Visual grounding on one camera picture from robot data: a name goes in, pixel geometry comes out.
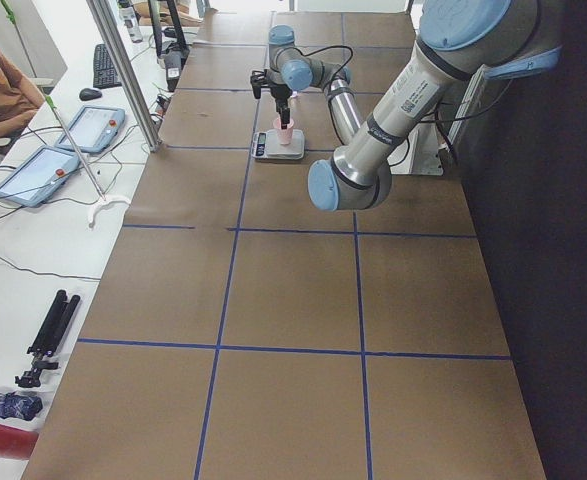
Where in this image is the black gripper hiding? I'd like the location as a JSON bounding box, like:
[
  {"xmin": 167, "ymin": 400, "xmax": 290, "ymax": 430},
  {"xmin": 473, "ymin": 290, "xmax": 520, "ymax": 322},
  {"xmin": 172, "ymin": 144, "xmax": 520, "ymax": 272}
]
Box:
[{"xmin": 250, "ymin": 69, "xmax": 293, "ymax": 130}]

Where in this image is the pink paper cup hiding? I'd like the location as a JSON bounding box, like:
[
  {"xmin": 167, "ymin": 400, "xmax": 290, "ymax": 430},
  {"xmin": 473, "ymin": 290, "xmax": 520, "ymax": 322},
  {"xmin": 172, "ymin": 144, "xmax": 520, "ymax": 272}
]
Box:
[{"xmin": 273, "ymin": 117, "xmax": 294, "ymax": 145}]

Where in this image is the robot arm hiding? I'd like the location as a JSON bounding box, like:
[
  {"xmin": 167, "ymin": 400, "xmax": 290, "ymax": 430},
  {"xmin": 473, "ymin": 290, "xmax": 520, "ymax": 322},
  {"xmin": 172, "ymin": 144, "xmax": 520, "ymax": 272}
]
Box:
[
  {"xmin": 308, "ymin": 0, "xmax": 567, "ymax": 211},
  {"xmin": 250, "ymin": 24, "xmax": 363, "ymax": 145}
]

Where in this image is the digital kitchen scale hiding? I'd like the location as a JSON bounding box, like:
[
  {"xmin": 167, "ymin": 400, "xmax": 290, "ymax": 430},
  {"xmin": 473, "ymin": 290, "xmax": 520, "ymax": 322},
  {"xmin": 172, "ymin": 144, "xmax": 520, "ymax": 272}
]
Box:
[{"xmin": 251, "ymin": 129, "xmax": 305, "ymax": 161}]

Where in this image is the black keyboard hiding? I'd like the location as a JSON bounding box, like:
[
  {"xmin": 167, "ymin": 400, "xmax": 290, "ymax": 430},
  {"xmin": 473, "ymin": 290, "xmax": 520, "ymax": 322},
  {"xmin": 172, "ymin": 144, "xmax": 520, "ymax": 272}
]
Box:
[{"xmin": 93, "ymin": 44, "xmax": 122, "ymax": 90}]

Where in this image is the far teach pendant tablet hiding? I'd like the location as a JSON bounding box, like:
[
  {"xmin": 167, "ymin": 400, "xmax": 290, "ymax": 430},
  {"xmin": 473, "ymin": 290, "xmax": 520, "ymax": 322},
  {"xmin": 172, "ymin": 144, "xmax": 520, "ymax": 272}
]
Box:
[{"xmin": 68, "ymin": 105, "xmax": 126, "ymax": 154}]

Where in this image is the teach pendant tablet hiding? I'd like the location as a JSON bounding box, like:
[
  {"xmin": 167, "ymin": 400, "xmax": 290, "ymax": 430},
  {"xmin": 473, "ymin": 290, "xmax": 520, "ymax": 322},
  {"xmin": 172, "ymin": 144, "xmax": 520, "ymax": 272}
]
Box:
[
  {"xmin": 68, "ymin": 105, "xmax": 126, "ymax": 154},
  {"xmin": 0, "ymin": 146, "xmax": 79, "ymax": 207}
]

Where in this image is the black computer mouse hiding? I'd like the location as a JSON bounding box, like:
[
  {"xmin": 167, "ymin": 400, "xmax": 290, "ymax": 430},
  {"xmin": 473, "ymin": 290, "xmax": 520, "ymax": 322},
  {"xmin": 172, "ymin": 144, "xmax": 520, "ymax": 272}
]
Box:
[{"xmin": 78, "ymin": 88, "xmax": 102, "ymax": 101}]

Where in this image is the white reacher grabber stick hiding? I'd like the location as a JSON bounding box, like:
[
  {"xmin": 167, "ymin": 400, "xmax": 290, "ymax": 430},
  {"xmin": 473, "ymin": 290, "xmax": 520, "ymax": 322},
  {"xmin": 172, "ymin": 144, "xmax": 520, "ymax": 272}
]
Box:
[{"xmin": 44, "ymin": 95, "xmax": 131, "ymax": 229}]

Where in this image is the near teach pendant tablet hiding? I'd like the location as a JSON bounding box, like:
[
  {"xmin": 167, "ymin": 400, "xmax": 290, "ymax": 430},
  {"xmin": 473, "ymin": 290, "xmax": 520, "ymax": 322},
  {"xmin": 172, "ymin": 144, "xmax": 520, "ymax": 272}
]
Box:
[{"xmin": 0, "ymin": 146, "xmax": 79, "ymax": 207}]

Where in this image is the black tripod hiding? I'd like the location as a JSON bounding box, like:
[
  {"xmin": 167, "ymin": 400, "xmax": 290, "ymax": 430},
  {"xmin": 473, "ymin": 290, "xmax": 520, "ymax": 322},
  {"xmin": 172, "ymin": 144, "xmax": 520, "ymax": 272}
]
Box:
[{"xmin": 15, "ymin": 290, "xmax": 81, "ymax": 388}]

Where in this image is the folded blue plaid umbrella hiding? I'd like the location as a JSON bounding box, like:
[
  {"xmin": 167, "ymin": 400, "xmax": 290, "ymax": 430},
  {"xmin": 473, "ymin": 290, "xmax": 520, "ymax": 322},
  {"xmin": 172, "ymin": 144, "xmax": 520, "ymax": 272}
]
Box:
[{"xmin": 0, "ymin": 392, "xmax": 43, "ymax": 421}]

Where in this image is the red cylinder bottle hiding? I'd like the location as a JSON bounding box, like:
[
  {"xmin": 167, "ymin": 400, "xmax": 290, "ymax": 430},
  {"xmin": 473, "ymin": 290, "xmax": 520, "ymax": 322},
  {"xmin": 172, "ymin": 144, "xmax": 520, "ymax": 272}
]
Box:
[{"xmin": 0, "ymin": 424, "xmax": 39, "ymax": 460}]

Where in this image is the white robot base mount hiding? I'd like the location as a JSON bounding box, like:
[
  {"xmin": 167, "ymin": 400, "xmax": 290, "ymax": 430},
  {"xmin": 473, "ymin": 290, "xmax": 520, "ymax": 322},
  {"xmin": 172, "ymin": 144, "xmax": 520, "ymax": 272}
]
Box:
[{"xmin": 388, "ymin": 66, "xmax": 488, "ymax": 176}]

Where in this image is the aluminium frame post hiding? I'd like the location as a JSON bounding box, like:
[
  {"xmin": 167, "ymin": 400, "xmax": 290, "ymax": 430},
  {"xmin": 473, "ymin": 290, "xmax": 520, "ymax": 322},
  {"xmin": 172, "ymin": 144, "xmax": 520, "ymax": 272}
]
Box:
[{"xmin": 87, "ymin": 0, "xmax": 161, "ymax": 152}]

